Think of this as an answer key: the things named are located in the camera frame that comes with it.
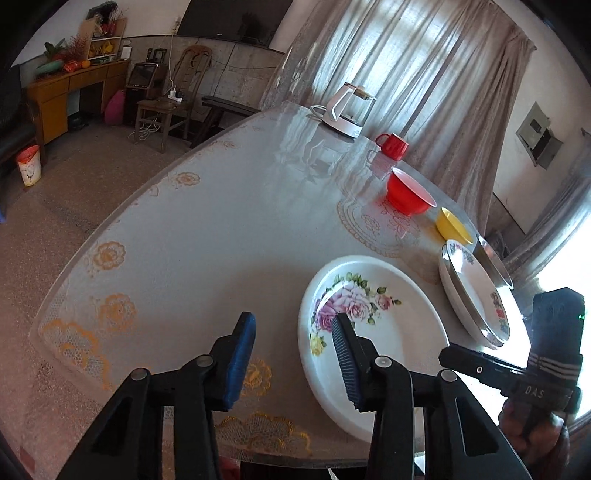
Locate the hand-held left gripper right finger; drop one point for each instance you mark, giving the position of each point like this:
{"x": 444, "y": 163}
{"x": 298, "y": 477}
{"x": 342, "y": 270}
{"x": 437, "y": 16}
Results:
{"x": 346, "y": 360}

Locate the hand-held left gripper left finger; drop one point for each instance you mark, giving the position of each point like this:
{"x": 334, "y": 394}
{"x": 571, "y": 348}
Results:
{"x": 240, "y": 360}

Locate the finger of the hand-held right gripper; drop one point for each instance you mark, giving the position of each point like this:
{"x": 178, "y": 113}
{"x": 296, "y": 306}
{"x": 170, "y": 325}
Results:
{"x": 480, "y": 369}

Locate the small white rose-print plate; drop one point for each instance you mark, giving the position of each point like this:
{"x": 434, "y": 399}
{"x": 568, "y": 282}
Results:
{"x": 397, "y": 332}

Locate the white plate with red print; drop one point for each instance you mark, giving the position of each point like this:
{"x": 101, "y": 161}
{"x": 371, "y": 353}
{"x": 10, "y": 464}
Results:
{"x": 480, "y": 286}

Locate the large purple-rimmed floral plate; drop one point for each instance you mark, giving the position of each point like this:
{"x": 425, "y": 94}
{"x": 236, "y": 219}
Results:
{"x": 450, "y": 286}

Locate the stainless steel bowl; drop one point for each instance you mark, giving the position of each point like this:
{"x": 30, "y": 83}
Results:
{"x": 494, "y": 261}

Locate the yellow plastic bowl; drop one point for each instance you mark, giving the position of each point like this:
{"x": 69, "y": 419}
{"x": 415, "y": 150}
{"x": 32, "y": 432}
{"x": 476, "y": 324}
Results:
{"x": 450, "y": 226}

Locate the person's right hand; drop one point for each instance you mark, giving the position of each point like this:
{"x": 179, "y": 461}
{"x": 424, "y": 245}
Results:
{"x": 551, "y": 438}

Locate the beige window curtain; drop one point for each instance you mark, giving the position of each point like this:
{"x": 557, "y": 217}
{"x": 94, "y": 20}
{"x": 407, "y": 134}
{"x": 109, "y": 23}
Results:
{"x": 406, "y": 69}
{"x": 549, "y": 221}

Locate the red plastic bowl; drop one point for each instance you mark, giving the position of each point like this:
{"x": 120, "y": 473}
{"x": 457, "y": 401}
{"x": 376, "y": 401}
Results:
{"x": 406, "y": 191}

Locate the red mug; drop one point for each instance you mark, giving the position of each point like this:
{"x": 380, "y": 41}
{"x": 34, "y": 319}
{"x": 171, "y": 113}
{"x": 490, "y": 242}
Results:
{"x": 395, "y": 147}

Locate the white glass electric kettle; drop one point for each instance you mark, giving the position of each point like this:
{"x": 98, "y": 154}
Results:
{"x": 344, "y": 117}

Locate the dark wooden bench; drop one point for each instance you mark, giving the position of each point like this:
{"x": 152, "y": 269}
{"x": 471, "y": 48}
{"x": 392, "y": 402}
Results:
{"x": 226, "y": 105}

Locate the brown wooden chair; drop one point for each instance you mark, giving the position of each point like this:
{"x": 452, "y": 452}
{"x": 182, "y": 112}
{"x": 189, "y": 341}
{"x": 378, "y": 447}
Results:
{"x": 157, "y": 108}

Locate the white power strip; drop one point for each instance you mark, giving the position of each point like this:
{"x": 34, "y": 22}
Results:
{"x": 174, "y": 96}

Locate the pink bag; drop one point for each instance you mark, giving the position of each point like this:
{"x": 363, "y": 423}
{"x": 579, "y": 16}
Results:
{"x": 115, "y": 108}

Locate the red waste bin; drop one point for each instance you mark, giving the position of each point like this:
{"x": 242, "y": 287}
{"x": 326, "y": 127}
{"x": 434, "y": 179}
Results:
{"x": 28, "y": 168}

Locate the small black speaker unit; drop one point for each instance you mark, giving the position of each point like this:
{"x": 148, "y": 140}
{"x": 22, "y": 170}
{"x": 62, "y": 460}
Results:
{"x": 141, "y": 76}

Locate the wooden desk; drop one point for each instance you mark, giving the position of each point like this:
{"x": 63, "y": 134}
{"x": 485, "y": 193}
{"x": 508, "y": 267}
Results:
{"x": 69, "y": 81}

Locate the white box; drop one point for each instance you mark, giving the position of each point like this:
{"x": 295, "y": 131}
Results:
{"x": 126, "y": 50}

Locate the wooden shelf with fruit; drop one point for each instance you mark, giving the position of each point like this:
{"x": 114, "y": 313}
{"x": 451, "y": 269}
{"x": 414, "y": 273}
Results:
{"x": 106, "y": 46}

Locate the grey wall electrical panel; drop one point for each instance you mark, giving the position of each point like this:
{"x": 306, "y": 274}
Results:
{"x": 538, "y": 134}

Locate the black wall television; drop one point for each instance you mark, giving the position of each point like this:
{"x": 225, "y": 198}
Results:
{"x": 231, "y": 18}

